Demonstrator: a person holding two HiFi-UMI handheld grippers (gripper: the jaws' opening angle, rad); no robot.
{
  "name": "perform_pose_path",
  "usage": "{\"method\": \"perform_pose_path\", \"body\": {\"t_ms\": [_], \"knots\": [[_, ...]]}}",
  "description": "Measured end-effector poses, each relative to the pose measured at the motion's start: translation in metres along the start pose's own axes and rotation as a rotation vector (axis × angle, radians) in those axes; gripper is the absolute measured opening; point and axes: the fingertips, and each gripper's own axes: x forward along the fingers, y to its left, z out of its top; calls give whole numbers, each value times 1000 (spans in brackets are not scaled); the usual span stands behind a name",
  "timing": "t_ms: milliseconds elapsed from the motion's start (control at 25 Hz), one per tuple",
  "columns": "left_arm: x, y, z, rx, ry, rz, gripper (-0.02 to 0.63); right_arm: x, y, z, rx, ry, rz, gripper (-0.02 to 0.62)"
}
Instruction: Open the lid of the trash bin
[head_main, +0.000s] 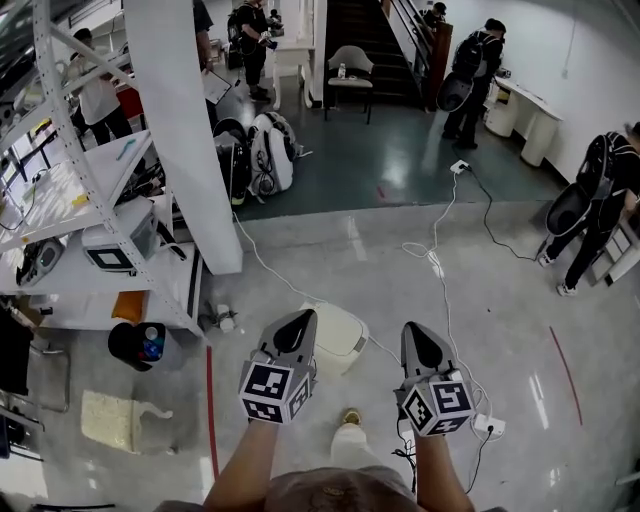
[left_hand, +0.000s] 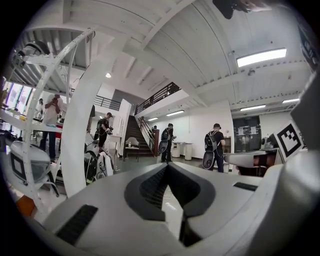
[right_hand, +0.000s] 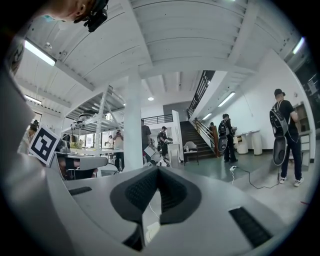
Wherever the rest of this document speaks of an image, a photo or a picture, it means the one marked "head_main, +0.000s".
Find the large white power strip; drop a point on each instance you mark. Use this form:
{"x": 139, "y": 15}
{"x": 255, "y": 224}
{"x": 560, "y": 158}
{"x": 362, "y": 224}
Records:
{"x": 487, "y": 425}

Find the white backpack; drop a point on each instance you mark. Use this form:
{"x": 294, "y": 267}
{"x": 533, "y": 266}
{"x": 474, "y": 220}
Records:
{"x": 272, "y": 150}

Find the dark staircase with railing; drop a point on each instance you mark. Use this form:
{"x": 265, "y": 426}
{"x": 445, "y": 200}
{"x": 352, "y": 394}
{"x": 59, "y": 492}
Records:
{"x": 360, "y": 25}

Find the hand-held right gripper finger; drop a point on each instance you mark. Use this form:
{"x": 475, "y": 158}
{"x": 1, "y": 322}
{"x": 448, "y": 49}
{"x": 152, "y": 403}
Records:
{"x": 410, "y": 360}
{"x": 447, "y": 357}

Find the black backpack with yellow stripe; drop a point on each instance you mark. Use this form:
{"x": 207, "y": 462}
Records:
{"x": 235, "y": 160}

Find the black shell backpack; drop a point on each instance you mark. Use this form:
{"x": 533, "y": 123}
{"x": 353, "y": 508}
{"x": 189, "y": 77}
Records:
{"x": 567, "y": 210}
{"x": 452, "y": 92}

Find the grey bin with black bag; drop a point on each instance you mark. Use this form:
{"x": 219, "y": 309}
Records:
{"x": 125, "y": 345}

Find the white backed dark chair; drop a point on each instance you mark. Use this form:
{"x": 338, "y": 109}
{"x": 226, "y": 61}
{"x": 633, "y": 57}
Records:
{"x": 350, "y": 57}

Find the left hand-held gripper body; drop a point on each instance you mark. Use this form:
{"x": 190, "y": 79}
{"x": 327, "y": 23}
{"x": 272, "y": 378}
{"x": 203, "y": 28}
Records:
{"x": 265, "y": 387}

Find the person's white trousers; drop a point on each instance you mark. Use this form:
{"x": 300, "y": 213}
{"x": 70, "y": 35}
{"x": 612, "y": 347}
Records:
{"x": 355, "y": 447}

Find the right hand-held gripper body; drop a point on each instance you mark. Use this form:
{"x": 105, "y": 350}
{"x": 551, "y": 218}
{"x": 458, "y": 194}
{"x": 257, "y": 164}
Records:
{"x": 450, "y": 400}

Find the white metal rack frame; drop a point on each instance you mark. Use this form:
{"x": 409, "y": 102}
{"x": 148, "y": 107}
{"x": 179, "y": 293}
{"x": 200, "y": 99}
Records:
{"x": 629, "y": 477}

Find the white curved desk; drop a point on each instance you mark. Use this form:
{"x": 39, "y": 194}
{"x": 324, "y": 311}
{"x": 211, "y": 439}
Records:
{"x": 535, "y": 110}

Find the white side table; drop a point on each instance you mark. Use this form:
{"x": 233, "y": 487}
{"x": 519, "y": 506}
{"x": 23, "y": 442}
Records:
{"x": 292, "y": 52}

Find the person's left forearm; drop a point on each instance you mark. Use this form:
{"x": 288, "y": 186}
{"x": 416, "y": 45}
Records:
{"x": 240, "y": 465}

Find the white square pillar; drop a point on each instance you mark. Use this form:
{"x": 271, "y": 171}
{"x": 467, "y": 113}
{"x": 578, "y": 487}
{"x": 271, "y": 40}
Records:
{"x": 185, "y": 125}

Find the white metal shelf rack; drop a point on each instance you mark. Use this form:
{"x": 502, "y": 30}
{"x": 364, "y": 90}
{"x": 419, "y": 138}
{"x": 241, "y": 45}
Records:
{"x": 100, "y": 200}

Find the red floor tape strip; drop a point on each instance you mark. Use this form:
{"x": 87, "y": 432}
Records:
{"x": 567, "y": 375}
{"x": 212, "y": 410}

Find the orange cushion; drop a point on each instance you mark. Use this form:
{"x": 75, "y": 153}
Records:
{"x": 129, "y": 305}

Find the cream stool with white legs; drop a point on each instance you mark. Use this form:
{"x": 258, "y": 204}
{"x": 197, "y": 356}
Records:
{"x": 105, "y": 417}

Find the small white power strip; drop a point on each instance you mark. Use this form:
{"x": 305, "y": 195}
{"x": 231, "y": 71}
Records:
{"x": 460, "y": 166}

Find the person's right forearm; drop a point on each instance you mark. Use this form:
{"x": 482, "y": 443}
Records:
{"x": 440, "y": 475}

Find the black chair with metal frame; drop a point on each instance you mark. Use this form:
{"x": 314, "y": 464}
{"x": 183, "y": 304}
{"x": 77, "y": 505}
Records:
{"x": 15, "y": 350}

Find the red box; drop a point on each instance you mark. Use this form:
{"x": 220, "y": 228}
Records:
{"x": 131, "y": 102}

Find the person's right yellow shoe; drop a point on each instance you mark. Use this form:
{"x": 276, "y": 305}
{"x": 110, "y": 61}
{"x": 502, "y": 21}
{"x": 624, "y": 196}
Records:
{"x": 351, "y": 416}

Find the small clear bottle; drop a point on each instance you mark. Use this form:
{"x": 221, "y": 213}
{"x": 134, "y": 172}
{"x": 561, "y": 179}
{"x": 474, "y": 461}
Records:
{"x": 342, "y": 71}

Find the cream pedal trash bin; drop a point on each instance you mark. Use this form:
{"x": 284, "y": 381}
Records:
{"x": 340, "y": 340}

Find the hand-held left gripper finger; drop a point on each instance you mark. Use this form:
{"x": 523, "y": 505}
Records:
{"x": 267, "y": 340}
{"x": 310, "y": 350}

